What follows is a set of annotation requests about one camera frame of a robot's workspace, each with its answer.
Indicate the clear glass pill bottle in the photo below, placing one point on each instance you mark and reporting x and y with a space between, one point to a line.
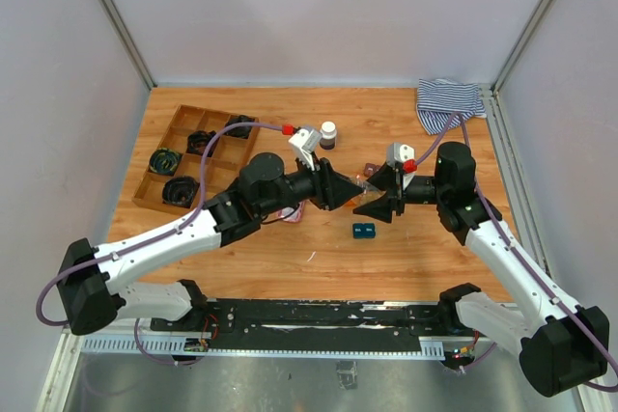
369 192

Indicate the white cap pill bottle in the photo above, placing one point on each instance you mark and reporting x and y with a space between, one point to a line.
328 133

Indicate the brown pill box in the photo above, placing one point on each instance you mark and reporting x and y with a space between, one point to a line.
370 169

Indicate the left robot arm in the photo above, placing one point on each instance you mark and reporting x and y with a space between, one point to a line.
99 284

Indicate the striped blue cloth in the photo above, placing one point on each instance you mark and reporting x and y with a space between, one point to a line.
438 98

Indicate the orange pill box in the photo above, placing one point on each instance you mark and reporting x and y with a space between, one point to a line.
354 202

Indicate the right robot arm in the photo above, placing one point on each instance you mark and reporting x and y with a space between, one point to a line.
559 343

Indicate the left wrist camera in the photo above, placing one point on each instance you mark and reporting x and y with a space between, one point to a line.
303 144

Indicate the wooden compartment tray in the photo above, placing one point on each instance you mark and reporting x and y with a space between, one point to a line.
174 172

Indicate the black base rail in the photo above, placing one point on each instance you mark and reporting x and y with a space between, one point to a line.
313 325

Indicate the pink pill organizer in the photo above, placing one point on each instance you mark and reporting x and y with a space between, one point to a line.
292 214

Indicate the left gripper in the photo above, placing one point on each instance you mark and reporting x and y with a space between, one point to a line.
331 190

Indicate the teal pill box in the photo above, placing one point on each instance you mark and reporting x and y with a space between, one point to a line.
364 230

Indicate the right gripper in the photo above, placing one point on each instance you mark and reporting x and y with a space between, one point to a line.
394 200

